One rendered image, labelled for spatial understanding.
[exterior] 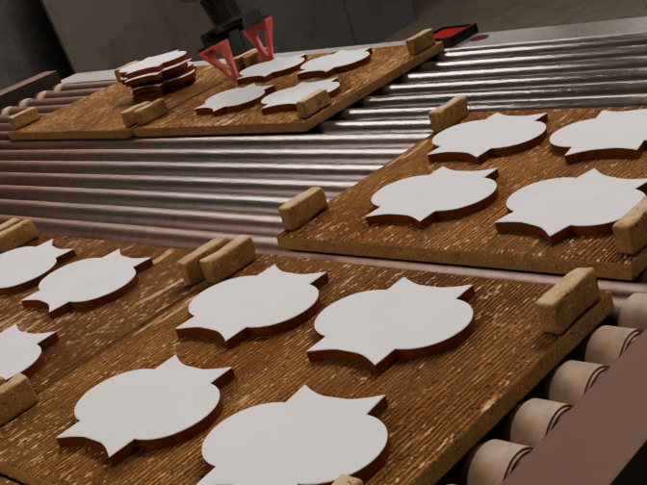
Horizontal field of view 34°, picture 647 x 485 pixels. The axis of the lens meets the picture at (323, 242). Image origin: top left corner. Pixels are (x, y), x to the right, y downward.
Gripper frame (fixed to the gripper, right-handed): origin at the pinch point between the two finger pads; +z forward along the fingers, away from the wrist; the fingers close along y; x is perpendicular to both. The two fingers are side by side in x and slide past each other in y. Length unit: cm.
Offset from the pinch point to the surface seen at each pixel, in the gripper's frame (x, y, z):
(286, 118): 29.3, 24.9, 8.3
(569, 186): 88, 51, 22
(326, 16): -286, -324, 1
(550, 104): 69, 20, 20
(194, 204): 33, 49, 11
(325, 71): 22.5, 6.4, 5.8
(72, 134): -23.8, 24.9, -4.4
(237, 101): 13.8, 18.6, 3.3
